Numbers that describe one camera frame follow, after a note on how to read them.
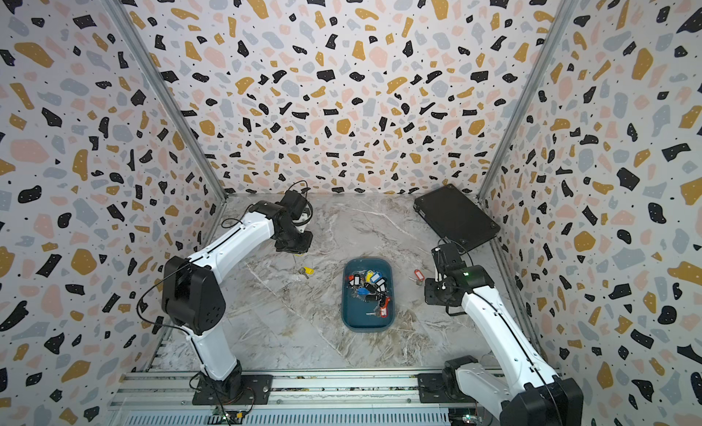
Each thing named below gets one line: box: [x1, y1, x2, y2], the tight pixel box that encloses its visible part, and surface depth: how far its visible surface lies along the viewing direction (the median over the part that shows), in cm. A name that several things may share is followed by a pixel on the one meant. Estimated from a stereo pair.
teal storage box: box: [341, 256, 395, 333], surface depth 90 cm
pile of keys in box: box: [345, 269, 392, 319], surface depth 94 cm
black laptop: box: [413, 183, 501, 253], surface depth 116 cm
